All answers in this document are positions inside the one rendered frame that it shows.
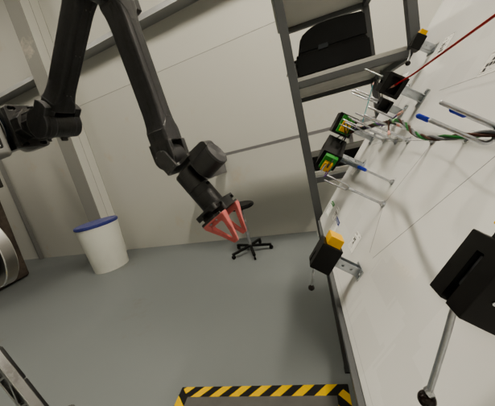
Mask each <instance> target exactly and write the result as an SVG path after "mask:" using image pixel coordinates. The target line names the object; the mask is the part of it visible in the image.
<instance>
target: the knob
mask: <svg viewBox="0 0 495 406"><path fill-rule="evenodd" d="M417 399H418V402H419V403H420V404H421V405H422V406H437V400H436V398H435V397H434V398H432V399H431V398H429V397H428V395H427V394H426V392H425V391H424V390H423V389H421V390H419V391H418V393H417Z"/></svg>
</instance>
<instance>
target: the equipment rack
mask: <svg viewBox="0 0 495 406"><path fill-rule="evenodd" d="M370 1H371V0H271V5H272V8H273V12H274V19H275V23H276V27H277V32H278V34H280V39H281V43H282V47H283V55H284V59H285V64H286V68H287V75H288V80H289V84H290V89H291V96H292V101H293V105H294V109H295V117H296V122H297V126H298V130H299V137H300V142H301V147H302V151H303V158H304V163H305V167H306V172H307V179H308V183H309V188H310V192H311V200H312V204H313V209H314V213H315V217H316V225H317V230H318V234H319V238H320V237H321V236H320V228H319V224H318V220H320V217H321V216H322V214H323V212H322V208H321V203H320V195H319V190H318V186H317V183H321V182H325V181H324V180H328V181H330V180H333V179H331V178H329V177H327V176H326V177H324V174H325V171H321V170H317V171H316V170H315V169H314V164H313V160H312V156H311V148H310V143H309V138H308V134H307V126H306V122H305V117H304V112H303V104H302V103H303V102H308V101H311V100H315V99H317V98H321V97H326V96H329V95H332V94H335V93H340V92H344V91H347V90H350V89H355V88H358V87H362V86H364V85H370V84H371V89H372V95H373V97H374V98H376V99H378V92H377V91H375V89H376V88H377V81H376V77H375V74H373V73H371V72H368V71H366V70H365V68H367V69H368V70H370V71H373V72H375V73H378V74H380V71H382V75H384V74H385V72H386V71H392V72H393V71H394V70H396V69H397V68H399V67H401V66H402V65H404V64H405V63H406V62H407V60H408V54H409V51H408V50H406V49H407V48H408V46H409V44H410V42H411V40H412V39H413V37H414V35H416V34H417V33H418V32H419V31H420V22H419V5H418V0H403V9H404V17H405V24H406V40H407V46H405V47H401V48H397V49H394V50H391V51H388V52H383V53H381V54H377V55H375V49H374V42H373V30H372V23H371V17H370V10H369V3H370ZM358 10H361V11H362V12H363V13H365V22H366V29H367V36H368V37H369V39H370V46H371V52H372V56H370V57H367V58H364V59H361V60H356V61H353V62H351V63H347V64H343V65H340V66H337V67H335V68H330V69H327V70H324V71H321V72H316V73H313V74H311V75H307V76H305V77H300V78H297V74H296V70H295V62H294V57H293V52H292V48H291V40H290V36H289V34H291V33H294V32H297V31H301V30H303V29H305V28H308V27H312V26H315V25H316V24H317V23H321V22H323V21H326V20H328V19H333V18H335V17H338V16H341V15H347V14H350V13H353V12H355V11H358ZM380 75H381V74H380ZM373 82H374V84H373ZM353 83H354V84H353ZM372 84H373V88H372ZM342 86H343V87H342ZM339 87H340V88H339ZM313 94H314V95H313ZM348 168H349V165H347V164H341V165H337V166H336V168H335V169H334V170H333V171H330V172H329V173H328V175H329V176H331V177H333V178H336V179H341V178H343V177H344V174H345V173H346V172H347V171H345V170H348ZM334 172H335V173H334ZM330 173H331V174H330ZM326 174H327V173H326ZM322 175H323V176H322ZM327 280H328V287H329V291H330V296H331V300H332V307H333V312H334V317H335V321H336V328H337V333H338V337H339V342H340V349H341V353H342V358H343V362H344V372H345V374H350V372H349V365H348V361H347V357H346V353H345V349H344V342H343V338H342V334H341V330H340V323H339V319H338V316H337V311H336V305H335V301H334V296H333V292H332V285H331V281H330V278H329V275H327Z"/></svg>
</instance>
